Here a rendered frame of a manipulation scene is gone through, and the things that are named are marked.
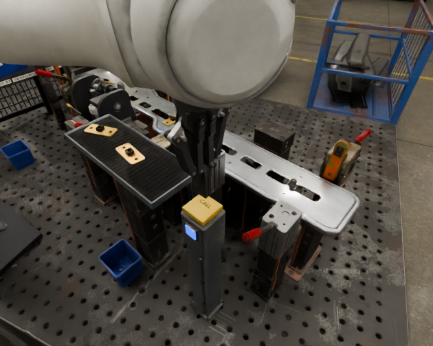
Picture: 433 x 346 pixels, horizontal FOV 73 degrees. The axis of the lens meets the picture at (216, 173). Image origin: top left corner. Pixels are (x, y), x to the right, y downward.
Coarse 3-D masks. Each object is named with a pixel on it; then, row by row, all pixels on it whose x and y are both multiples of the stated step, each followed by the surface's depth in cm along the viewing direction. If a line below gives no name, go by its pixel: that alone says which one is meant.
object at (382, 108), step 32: (416, 0) 288; (352, 32) 328; (416, 32) 213; (320, 64) 252; (352, 64) 274; (384, 64) 298; (416, 64) 228; (320, 96) 300; (352, 96) 294; (384, 96) 300
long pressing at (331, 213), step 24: (96, 72) 144; (144, 96) 126; (240, 144) 101; (240, 168) 91; (264, 168) 91; (288, 168) 91; (264, 192) 83; (288, 192) 84; (336, 192) 84; (312, 216) 77; (336, 216) 77
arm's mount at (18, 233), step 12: (0, 204) 103; (0, 216) 101; (12, 216) 104; (12, 228) 102; (24, 228) 104; (0, 240) 99; (12, 240) 101; (24, 240) 103; (36, 240) 106; (0, 252) 98; (12, 252) 100; (24, 252) 103; (0, 264) 97
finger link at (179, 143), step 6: (168, 132) 42; (174, 138) 41; (180, 138) 42; (174, 144) 44; (180, 144) 43; (174, 150) 46; (180, 150) 44; (186, 150) 44; (180, 156) 45; (186, 156) 45; (180, 162) 47; (186, 162) 46; (192, 162) 47; (186, 168) 48; (192, 168) 48; (192, 174) 48
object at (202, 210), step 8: (192, 200) 60; (200, 200) 60; (208, 200) 60; (184, 208) 58; (192, 208) 58; (200, 208) 58; (208, 208) 58; (216, 208) 58; (192, 216) 57; (200, 216) 57; (208, 216) 57
